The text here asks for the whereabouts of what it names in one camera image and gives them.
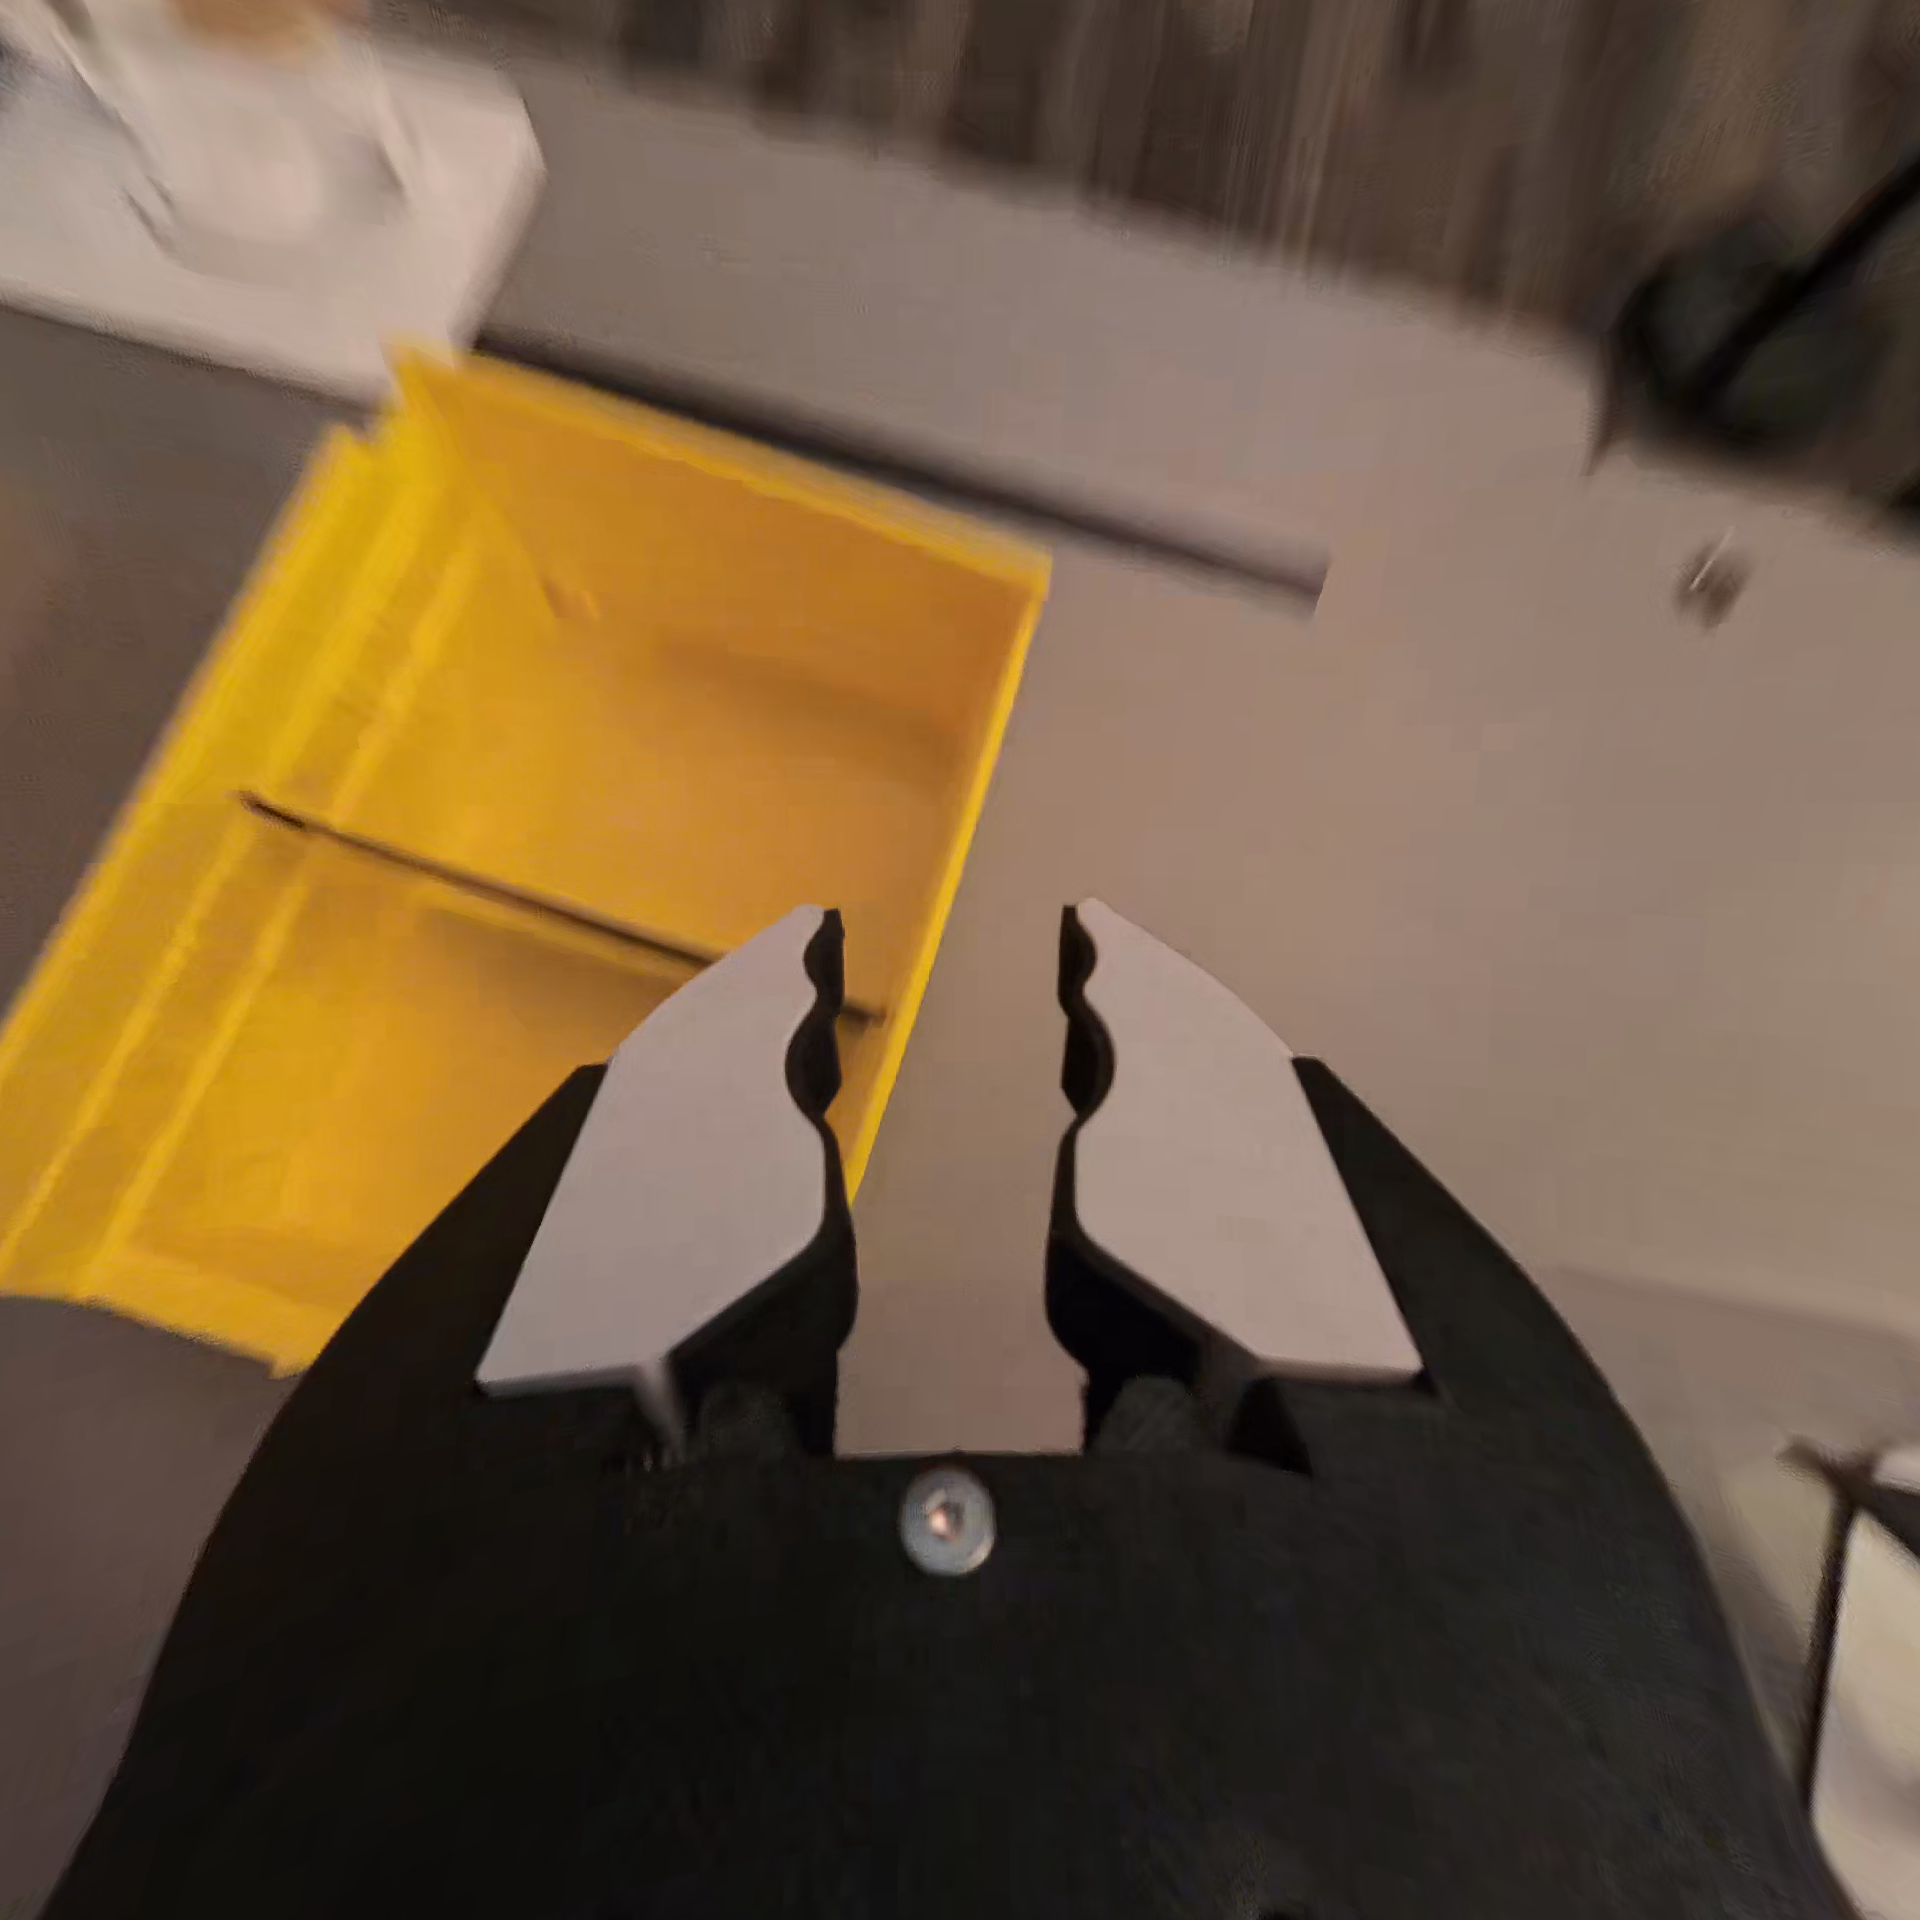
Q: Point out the yellow plastic storage bin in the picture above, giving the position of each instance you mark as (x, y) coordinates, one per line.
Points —
(600, 675)

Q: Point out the black bin divider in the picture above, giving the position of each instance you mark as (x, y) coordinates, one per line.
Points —
(525, 901)

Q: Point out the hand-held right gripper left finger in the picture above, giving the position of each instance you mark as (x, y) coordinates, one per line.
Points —
(674, 1200)

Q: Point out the thin black rod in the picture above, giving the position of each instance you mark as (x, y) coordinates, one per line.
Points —
(1827, 1590)

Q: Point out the small metal object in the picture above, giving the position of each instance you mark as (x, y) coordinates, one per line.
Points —
(1711, 579)

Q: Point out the instruction sign on white stand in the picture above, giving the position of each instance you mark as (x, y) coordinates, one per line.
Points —
(255, 180)

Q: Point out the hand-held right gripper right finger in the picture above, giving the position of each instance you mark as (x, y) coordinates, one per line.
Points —
(1230, 1200)

